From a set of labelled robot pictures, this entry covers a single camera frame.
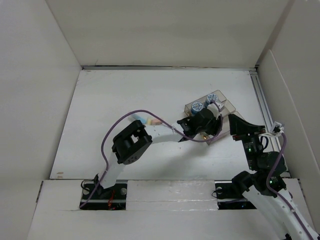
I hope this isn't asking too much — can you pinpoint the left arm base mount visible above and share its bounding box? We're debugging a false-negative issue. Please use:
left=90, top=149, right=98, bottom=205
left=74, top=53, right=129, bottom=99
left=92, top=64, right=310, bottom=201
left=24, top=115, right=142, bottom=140
left=79, top=176, right=128, bottom=211

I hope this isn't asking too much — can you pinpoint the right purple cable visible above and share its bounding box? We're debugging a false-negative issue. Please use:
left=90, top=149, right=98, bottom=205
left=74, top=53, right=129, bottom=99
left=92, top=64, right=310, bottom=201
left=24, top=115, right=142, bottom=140
left=266, top=129, right=316, bottom=240

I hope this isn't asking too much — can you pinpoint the pink mini stapler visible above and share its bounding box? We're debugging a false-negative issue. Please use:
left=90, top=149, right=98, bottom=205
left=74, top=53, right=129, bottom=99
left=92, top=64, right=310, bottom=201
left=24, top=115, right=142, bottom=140
left=151, top=118, right=162, bottom=126

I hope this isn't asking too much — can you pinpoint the blue highlighter pen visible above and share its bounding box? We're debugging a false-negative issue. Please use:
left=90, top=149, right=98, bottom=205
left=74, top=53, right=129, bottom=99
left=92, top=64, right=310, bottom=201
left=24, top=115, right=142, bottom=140
left=131, top=113, right=147, bottom=125

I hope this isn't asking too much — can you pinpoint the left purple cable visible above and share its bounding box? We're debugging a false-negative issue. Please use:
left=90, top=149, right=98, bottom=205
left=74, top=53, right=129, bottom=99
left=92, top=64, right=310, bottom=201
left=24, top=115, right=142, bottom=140
left=79, top=99, right=228, bottom=210

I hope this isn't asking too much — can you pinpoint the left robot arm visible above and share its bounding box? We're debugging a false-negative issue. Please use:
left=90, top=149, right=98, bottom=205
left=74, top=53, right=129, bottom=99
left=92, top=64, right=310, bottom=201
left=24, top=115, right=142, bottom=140
left=93, top=103, right=223, bottom=199

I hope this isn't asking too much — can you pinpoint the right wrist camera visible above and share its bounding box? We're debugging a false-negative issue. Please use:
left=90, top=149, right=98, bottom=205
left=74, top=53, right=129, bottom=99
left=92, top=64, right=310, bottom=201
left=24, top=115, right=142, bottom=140
left=260, top=121, right=285, bottom=138

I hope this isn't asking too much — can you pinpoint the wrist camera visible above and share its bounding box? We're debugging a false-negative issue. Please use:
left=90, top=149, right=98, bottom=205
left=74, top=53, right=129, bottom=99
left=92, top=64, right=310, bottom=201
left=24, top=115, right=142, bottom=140
left=260, top=121, right=285, bottom=138
left=206, top=100, right=225, bottom=118

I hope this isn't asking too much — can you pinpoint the blue round jar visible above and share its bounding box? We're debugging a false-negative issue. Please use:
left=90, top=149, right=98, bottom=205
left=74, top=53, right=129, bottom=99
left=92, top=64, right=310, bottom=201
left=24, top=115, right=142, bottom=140
left=190, top=101, right=204, bottom=115
left=205, top=93, right=219, bottom=105

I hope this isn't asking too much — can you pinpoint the purple cable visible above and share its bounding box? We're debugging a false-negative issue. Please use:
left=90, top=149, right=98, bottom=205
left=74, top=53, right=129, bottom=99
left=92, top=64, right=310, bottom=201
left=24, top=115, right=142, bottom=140
left=266, top=129, right=316, bottom=240
left=79, top=99, right=228, bottom=210

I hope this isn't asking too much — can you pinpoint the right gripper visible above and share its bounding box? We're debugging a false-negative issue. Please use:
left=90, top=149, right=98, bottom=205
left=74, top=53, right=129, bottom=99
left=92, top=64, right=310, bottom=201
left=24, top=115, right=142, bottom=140
left=227, top=113, right=265, bottom=170

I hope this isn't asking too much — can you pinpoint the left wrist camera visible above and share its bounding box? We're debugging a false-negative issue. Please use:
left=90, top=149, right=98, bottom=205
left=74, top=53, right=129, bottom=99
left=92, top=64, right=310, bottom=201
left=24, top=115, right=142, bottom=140
left=206, top=100, right=225, bottom=118

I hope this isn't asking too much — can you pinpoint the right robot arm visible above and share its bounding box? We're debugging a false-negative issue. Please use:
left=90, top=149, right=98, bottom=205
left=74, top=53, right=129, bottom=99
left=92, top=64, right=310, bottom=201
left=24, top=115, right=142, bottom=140
left=228, top=114, right=320, bottom=240

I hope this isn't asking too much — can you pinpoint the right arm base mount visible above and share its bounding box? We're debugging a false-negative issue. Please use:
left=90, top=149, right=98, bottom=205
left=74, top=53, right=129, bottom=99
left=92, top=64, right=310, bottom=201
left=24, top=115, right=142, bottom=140
left=211, top=181, right=256, bottom=210

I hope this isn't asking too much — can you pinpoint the clear three-drawer organizer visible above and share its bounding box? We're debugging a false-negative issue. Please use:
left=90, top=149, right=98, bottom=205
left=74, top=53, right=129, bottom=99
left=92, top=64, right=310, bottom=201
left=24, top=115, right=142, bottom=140
left=184, top=90, right=243, bottom=146

